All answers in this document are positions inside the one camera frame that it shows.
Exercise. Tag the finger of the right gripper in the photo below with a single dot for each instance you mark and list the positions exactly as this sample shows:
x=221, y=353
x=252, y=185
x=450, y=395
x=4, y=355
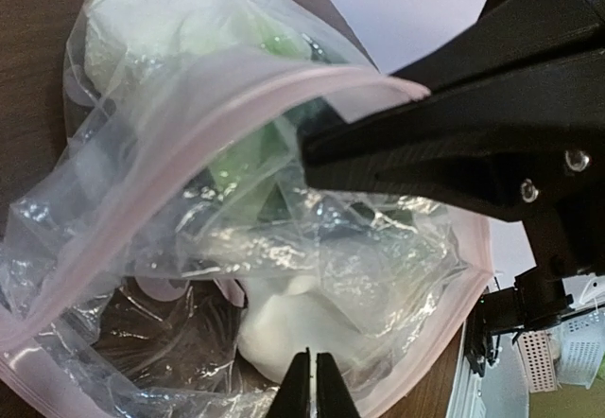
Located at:
x=441, y=148
x=564, y=37

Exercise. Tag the green plastic basket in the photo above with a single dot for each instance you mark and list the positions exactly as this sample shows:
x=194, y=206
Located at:
x=569, y=354

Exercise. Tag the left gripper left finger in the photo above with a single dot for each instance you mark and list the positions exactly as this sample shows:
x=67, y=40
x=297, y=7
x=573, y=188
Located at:
x=292, y=400

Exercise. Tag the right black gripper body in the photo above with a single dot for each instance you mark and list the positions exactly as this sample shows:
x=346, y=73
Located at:
x=552, y=80

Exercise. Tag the clear zip top bag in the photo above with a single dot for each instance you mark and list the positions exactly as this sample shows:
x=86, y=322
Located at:
x=122, y=270

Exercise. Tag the aluminium front rail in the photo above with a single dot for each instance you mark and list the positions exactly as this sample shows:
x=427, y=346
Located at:
x=501, y=392

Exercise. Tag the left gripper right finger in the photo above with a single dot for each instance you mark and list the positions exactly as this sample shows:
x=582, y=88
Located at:
x=332, y=395

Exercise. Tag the white fake cauliflower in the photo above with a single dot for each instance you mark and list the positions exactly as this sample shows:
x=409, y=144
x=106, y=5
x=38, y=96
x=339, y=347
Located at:
x=288, y=315

